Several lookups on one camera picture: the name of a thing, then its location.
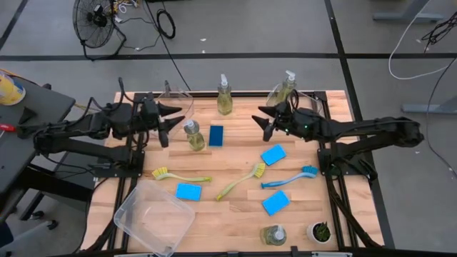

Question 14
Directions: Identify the white floor cable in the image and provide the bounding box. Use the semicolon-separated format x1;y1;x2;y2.
388;0;457;81

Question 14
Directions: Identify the blue dish brush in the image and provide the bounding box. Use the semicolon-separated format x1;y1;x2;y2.
261;165;319;190

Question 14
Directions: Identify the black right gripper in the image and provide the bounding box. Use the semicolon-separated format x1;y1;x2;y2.
251;101;299;142

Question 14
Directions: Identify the black floor fan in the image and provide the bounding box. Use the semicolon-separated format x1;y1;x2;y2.
72;0;128;61

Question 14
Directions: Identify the yellow canister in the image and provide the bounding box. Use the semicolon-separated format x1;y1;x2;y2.
0;69;26;106

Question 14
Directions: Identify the dark grey side table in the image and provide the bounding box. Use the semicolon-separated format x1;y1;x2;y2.
0;71;94;222

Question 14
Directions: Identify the yellow-green dish brush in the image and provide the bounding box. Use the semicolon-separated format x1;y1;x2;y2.
216;162;267;202
151;166;213;183

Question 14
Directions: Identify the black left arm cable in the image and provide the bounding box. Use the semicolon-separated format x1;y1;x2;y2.
85;76;144;111

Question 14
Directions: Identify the black cable bundle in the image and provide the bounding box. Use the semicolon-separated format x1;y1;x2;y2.
421;10;457;46

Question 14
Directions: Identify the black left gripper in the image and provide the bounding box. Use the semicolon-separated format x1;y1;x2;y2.
137;101;186;148

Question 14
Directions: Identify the yellow soap pump bottle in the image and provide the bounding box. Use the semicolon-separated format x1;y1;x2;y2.
274;69;297;106
259;223;288;246
216;74;233;116
183;119;207;152

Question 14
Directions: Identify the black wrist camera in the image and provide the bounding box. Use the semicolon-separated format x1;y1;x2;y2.
275;101;294;121
142;91;160;119

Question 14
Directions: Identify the black clamp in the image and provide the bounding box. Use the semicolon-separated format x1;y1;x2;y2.
18;106;38;125
16;124;41;140

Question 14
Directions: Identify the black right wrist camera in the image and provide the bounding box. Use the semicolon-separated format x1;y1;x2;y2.
275;101;294;121

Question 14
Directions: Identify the desk with grey legs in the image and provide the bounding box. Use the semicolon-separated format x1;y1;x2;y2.
373;0;446;23

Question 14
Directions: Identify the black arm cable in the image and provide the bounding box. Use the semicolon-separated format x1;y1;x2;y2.
85;76;144;111
288;88;301;110

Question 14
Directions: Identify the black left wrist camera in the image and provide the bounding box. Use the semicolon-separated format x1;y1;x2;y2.
142;91;160;119

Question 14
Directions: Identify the blue kitchen sponge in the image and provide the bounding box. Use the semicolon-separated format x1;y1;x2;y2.
261;190;291;217
209;124;224;148
174;183;203;202
260;143;288;166

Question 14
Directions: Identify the long black floor cable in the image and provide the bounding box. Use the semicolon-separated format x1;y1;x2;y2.
425;56;457;178
142;0;192;92

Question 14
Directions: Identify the large clear plastic tub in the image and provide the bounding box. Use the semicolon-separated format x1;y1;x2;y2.
113;179;196;257

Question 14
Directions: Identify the small clear plastic bin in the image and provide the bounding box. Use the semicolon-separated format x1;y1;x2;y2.
266;82;324;119
142;80;196;142

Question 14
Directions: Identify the black cable coil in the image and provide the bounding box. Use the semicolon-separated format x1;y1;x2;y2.
156;9;176;40

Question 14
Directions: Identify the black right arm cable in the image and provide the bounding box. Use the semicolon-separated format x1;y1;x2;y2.
288;88;301;110

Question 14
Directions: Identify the small plant in white pot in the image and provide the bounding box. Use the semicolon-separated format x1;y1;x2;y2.
306;221;333;245

